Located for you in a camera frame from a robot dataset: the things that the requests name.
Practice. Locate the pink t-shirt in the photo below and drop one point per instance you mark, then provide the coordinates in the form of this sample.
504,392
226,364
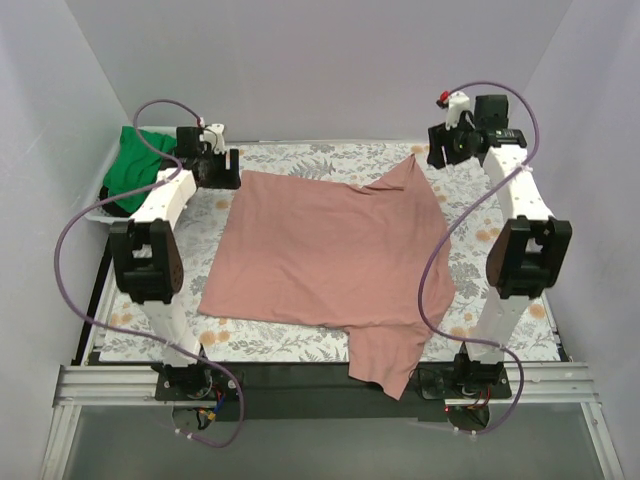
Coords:
369,261

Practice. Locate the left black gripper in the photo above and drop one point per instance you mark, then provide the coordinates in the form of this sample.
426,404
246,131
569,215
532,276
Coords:
220,176

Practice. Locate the black garment in basket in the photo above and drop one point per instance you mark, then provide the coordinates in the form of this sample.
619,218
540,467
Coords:
112,208

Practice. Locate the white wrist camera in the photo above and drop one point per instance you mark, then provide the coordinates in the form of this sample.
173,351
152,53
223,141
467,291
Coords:
455,103
213,138

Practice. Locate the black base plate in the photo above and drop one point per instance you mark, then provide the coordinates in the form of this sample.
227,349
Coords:
295,391

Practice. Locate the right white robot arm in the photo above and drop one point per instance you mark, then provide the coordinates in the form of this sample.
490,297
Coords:
529,251

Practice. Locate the aluminium frame rail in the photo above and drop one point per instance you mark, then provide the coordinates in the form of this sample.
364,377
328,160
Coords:
535,383

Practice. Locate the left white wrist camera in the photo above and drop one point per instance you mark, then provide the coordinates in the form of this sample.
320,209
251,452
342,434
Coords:
213,138

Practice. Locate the green t-shirt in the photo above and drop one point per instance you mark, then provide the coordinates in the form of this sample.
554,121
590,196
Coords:
162,142

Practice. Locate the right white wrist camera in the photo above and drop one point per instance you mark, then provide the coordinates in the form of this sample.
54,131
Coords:
455,103

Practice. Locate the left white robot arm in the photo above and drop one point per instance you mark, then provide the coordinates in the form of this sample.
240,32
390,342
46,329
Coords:
148,266

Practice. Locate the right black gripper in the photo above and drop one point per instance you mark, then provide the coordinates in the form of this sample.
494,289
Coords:
442,148

